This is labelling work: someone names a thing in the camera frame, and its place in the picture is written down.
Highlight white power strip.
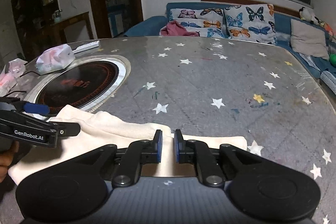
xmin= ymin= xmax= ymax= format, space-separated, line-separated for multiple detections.
xmin=72 ymin=40 xmax=100 ymax=54

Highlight pink cloth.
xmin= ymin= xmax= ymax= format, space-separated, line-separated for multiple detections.
xmin=160 ymin=21 xmax=200 ymax=37

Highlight wooden side table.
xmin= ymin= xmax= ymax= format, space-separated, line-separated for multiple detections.
xmin=24 ymin=11 xmax=93 ymax=59

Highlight black cable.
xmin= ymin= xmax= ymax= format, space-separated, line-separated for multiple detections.
xmin=18 ymin=70 xmax=40 ymax=79
xmin=0 ymin=90 xmax=27 ymax=98

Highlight person's left hand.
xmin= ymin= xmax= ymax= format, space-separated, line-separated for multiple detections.
xmin=0 ymin=143 xmax=20 ymax=182

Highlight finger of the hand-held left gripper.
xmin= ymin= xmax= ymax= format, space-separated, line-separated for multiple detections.
xmin=0 ymin=98 xmax=50 ymax=115
xmin=0 ymin=111 xmax=81 ymax=148

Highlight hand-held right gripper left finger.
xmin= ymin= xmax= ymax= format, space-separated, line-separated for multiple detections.
xmin=76 ymin=130 xmax=163 ymax=187

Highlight grey star tablecloth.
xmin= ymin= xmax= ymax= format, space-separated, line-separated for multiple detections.
xmin=0 ymin=35 xmax=336 ymax=224

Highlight plain grey cushion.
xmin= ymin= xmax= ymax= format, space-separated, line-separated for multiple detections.
xmin=290 ymin=19 xmax=330 ymax=60

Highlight black round induction cooktop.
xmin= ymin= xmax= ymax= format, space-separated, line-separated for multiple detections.
xmin=26 ymin=55 xmax=131 ymax=112

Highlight butterfly print cushion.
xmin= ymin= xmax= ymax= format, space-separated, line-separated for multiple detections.
xmin=224 ymin=4 xmax=277 ymax=45
xmin=168 ymin=7 xmax=226 ymax=39

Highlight colourful plush toys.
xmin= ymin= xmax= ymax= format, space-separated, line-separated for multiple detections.
xmin=314 ymin=15 xmax=336 ymax=35

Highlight cream garment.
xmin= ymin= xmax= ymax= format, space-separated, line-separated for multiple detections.
xmin=8 ymin=105 xmax=247 ymax=185

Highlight blue sofa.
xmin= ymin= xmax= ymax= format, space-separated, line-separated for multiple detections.
xmin=123 ymin=2 xmax=336 ymax=96

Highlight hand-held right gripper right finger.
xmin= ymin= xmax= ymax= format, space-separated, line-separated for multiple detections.
xmin=173 ymin=130 xmax=260 ymax=186

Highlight white pink tissue packet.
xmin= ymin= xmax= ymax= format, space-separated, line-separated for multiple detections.
xmin=36 ymin=45 xmax=75 ymax=75

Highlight black white plush toy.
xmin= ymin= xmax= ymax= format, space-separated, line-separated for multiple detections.
xmin=299 ymin=7 xmax=315 ymax=21

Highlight blue storage box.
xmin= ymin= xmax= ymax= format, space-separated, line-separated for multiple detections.
xmin=108 ymin=5 xmax=126 ymax=34

